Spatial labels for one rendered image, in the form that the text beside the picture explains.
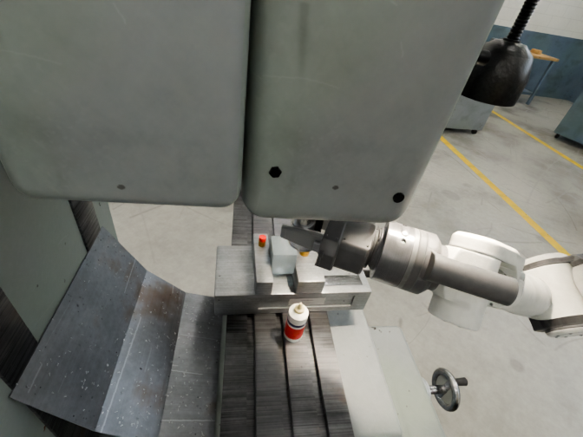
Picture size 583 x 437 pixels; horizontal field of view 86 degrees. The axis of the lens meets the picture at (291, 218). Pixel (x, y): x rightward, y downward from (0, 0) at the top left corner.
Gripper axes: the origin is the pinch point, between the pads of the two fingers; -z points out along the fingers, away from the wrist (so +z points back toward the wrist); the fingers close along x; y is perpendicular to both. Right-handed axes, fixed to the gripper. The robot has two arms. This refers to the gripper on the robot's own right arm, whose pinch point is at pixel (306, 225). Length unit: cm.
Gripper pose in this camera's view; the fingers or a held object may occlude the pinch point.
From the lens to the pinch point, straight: 47.2
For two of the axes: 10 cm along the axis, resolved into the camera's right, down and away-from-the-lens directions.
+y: -1.3, 7.7, 6.2
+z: 9.4, 3.0, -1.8
